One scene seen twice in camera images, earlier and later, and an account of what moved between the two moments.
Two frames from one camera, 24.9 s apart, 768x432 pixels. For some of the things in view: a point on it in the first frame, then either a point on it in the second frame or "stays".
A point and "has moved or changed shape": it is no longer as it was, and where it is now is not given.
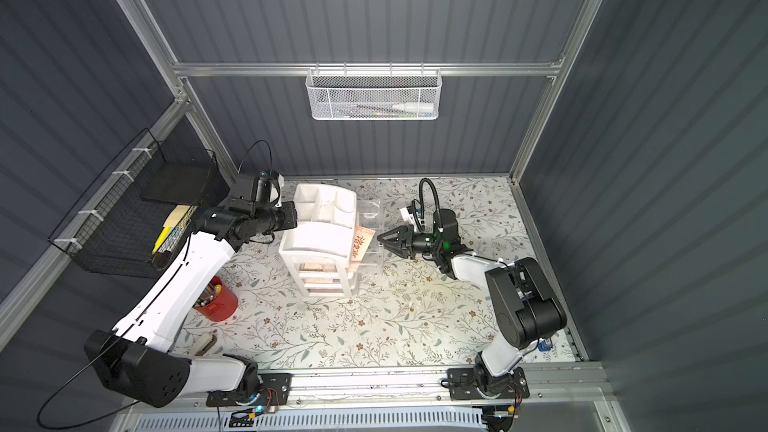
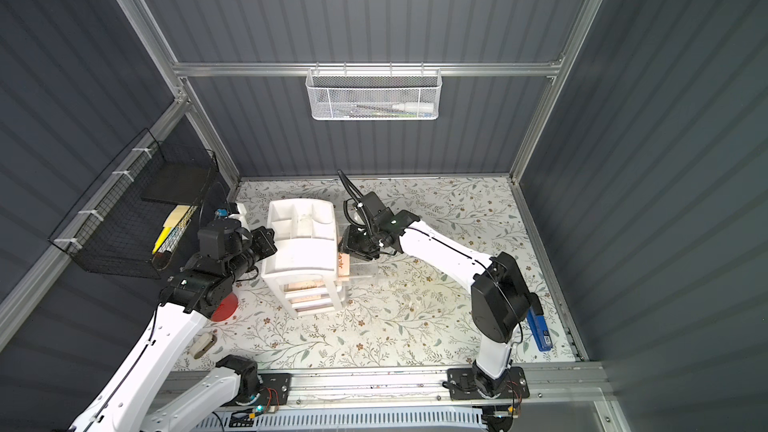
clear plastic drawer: [370, 214] has moved or changed shape
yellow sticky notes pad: [176, 215] stays
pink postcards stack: [363, 238] has moved or changed shape
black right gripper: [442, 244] to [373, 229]
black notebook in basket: [178, 182] stays
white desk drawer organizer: [320, 248] has moved or changed shape
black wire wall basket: [142, 209] stays
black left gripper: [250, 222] to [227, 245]
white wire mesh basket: [373, 94] stays
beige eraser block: [204, 344] stays
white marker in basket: [413, 107] stays
